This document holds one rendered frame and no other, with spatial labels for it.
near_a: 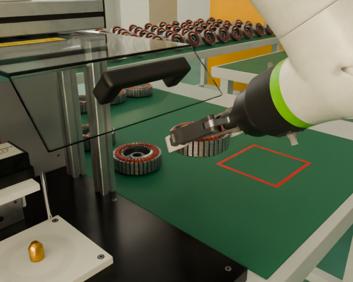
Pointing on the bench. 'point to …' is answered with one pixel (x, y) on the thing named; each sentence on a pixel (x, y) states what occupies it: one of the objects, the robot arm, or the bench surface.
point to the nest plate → (76, 238)
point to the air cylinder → (4, 215)
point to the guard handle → (139, 77)
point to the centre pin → (36, 252)
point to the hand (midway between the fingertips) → (199, 136)
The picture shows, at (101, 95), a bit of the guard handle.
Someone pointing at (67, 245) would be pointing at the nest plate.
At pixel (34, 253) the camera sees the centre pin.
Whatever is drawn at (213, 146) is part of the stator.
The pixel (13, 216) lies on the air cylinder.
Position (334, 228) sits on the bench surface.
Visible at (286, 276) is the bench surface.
